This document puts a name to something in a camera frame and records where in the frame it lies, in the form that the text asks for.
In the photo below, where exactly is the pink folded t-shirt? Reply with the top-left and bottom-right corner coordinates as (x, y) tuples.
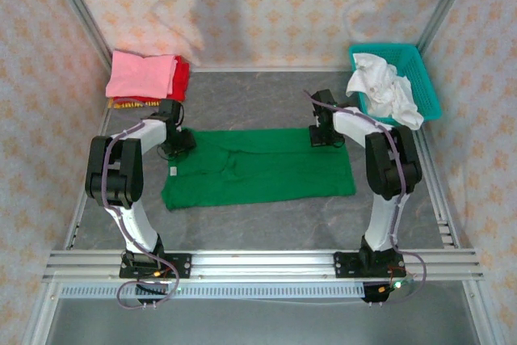
(105, 49), (179, 99)

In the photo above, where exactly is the aluminium cross rail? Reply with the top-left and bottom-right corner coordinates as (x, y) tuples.
(43, 248), (485, 281)

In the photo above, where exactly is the black bracket under duct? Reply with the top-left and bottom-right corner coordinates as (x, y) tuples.
(137, 282), (169, 308)
(361, 281), (399, 308)

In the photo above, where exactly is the white slotted cable duct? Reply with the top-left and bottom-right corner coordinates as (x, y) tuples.
(60, 282), (367, 300)

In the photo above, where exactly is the red folded t-shirt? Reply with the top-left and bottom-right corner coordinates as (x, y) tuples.
(112, 55), (191, 104)

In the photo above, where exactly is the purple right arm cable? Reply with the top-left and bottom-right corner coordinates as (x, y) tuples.
(303, 90), (428, 305)

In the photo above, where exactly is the green t-shirt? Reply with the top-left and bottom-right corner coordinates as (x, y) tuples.
(161, 127), (356, 212)

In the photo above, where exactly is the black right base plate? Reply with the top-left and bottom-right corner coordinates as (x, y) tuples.
(334, 250), (406, 280)

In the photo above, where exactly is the teal plastic basket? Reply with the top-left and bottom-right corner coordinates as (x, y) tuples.
(348, 43), (443, 130)

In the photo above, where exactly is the yellow printed folded t-shirt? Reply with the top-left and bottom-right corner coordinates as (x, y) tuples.
(107, 97), (162, 110)

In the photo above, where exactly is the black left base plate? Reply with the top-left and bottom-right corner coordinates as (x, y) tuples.
(119, 253), (192, 280)

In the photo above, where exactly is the white crumpled t-shirt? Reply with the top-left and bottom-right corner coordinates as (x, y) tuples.
(345, 53), (425, 132)

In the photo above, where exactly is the aluminium table side rail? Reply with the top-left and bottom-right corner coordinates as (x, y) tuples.
(415, 128), (460, 250)
(62, 108), (112, 250)

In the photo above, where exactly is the aluminium frame leg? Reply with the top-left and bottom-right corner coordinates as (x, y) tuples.
(22, 280), (62, 345)
(462, 280), (506, 345)

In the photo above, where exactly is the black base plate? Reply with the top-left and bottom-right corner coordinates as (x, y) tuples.
(119, 253), (192, 280)
(334, 250), (406, 280)

